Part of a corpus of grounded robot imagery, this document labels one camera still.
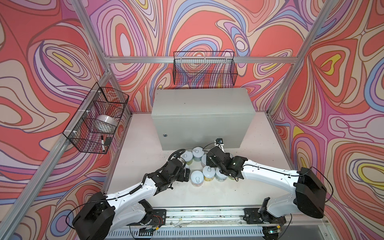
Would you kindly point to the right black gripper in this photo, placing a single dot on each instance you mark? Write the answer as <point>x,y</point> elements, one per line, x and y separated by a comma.
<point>209,162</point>

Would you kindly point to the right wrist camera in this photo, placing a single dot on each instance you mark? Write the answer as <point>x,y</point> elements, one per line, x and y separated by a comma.
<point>219,142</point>

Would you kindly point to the can yellow label front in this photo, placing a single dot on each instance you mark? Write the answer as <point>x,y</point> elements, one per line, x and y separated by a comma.
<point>209,173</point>

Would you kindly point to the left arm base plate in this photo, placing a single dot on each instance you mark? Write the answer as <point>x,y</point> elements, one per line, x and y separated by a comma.
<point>156,218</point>

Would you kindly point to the can blue label back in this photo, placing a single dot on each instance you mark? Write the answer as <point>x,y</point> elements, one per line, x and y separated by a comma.
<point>198,153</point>

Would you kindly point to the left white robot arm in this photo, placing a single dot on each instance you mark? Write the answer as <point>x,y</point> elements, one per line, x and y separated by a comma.
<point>102,214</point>

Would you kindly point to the can plain lid centre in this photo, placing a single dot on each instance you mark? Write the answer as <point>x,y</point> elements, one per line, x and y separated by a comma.
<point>204,160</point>

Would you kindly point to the black marker pen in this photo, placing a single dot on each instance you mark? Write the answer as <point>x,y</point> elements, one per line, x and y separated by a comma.
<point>103,144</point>

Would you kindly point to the can green yellow label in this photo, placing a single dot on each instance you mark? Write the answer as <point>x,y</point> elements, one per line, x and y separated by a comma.
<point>187,156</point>

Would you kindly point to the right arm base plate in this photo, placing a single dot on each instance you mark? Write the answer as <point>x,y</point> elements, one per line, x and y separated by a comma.
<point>254,216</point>

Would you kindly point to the aluminium rail front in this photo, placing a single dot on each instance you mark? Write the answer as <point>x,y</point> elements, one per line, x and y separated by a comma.
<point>188,217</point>

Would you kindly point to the black wire basket left wall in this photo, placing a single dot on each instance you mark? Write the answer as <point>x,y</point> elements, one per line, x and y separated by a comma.
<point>100,114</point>

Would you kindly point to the can pink label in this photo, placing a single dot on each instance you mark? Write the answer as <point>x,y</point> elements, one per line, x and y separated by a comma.
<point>197,178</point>

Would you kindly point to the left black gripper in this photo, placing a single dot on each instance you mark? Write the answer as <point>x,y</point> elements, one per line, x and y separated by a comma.
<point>182,177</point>

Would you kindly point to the grey metal cabinet box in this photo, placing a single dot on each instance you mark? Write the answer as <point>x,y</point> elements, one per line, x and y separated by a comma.
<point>187,118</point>

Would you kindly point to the black wire basket back wall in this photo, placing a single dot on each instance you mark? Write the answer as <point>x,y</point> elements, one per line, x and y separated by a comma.
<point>204,69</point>

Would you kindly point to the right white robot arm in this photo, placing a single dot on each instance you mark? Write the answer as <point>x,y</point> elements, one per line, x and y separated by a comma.
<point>305,191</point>

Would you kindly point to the black wire basket wall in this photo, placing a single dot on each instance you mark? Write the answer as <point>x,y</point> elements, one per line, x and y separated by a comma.
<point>100,114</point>
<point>204,69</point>

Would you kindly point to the can blue green label front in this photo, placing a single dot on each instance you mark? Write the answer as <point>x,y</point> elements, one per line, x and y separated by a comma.
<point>219,176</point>

